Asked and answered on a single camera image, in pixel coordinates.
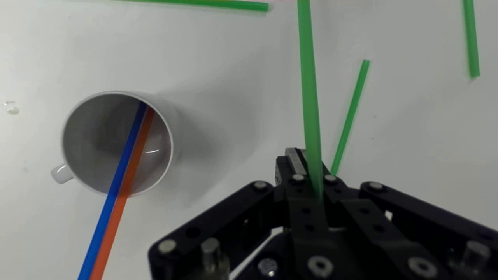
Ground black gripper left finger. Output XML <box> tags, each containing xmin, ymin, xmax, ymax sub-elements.
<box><xmin>147</xmin><ymin>146</ymin><xmax>323</xmax><ymax>280</ymax></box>

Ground long green straw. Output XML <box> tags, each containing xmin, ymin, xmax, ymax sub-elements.
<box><xmin>116</xmin><ymin>0</ymin><xmax>272</xmax><ymax>14</ymax></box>

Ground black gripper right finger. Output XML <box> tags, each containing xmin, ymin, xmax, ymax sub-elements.
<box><xmin>315</xmin><ymin>160</ymin><xmax>498</xmax><ymax>280</ymax></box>

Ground orange straw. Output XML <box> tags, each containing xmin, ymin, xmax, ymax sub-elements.
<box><xmin>88</xmin><ymin>106</ymin><xmax>157</xmax><ymax>280</ymax></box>

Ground blue straw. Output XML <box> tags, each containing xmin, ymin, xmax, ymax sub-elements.
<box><xmin>76</xmin><ymin>101</ymin><xmax>149</xmax><ymax>280</ymax></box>

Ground white ceramic mug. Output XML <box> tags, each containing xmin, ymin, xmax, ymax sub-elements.
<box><xmin>48</xmin><ymin>90</ymin><xmax>177</xmax><ymax>198</ymax></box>

